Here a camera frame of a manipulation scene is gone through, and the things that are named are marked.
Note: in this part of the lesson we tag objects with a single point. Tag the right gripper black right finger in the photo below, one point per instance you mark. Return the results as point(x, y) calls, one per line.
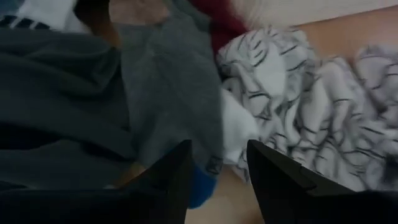
point(280, 193)

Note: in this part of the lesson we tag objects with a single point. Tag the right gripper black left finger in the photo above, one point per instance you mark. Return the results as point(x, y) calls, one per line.
point(168, 186)

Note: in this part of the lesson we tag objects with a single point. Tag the plain white sock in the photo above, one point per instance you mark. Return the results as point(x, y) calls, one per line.
point(237, 127)

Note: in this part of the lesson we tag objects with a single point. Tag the grey sock blue toe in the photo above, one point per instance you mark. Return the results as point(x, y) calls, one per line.
point(171, 93)

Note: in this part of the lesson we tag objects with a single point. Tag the grey boxer briefs lettered waistband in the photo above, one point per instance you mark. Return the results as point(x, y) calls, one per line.
point(62, 93)

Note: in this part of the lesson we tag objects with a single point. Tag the dark red sock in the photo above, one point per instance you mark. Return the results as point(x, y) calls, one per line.
point(220, 25)

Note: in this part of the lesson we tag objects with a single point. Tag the white cloth black line print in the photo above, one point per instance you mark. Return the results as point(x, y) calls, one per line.
point(311, 109)

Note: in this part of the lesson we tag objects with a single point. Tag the plain white cloth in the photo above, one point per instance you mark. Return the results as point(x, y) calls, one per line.
point(46, 12)

